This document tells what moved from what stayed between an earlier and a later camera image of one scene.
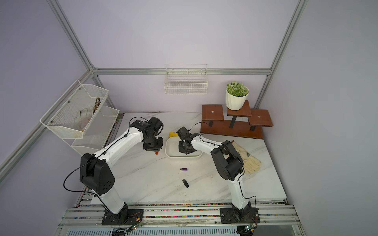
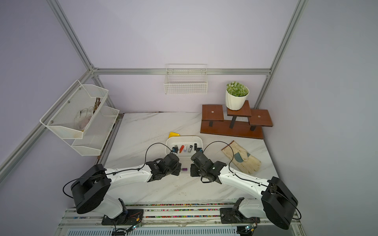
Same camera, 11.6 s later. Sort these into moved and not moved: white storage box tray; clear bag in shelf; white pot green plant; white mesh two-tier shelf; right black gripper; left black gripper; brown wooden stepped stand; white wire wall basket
Moved: left black gripper; right black gripper
Not moved: white pot green plant; clear bag in shelf; white wire wall basket; brown wooden stepped stand; white storage box tray; white mesh two-tier shelf
